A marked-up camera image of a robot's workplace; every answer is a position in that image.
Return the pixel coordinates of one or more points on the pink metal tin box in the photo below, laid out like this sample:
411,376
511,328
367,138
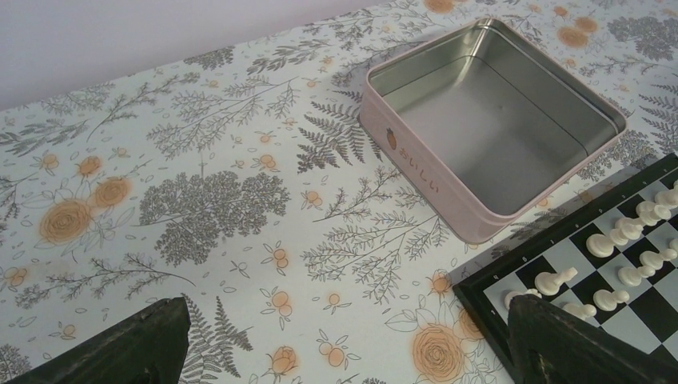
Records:
484,124

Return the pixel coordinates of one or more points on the white chess piece twelfth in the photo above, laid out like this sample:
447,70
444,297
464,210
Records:
633,276

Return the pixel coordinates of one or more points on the white chess piece fourteenth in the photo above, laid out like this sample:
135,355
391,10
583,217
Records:
656,260

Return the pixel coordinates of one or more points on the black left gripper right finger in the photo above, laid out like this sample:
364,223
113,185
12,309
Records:
549,345

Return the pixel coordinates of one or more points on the black silver chess board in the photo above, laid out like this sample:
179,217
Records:
647,321

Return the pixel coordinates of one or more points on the white chess piece thirteenth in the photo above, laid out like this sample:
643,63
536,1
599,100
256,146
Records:
609,300

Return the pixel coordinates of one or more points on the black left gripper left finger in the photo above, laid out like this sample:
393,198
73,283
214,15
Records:
147,347

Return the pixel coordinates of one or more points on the floral patterned table mat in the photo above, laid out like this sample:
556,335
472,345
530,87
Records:
243,181

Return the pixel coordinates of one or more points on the white chess piece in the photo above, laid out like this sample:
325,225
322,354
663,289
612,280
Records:
602,246
667,198
549,284
581,311
651,213

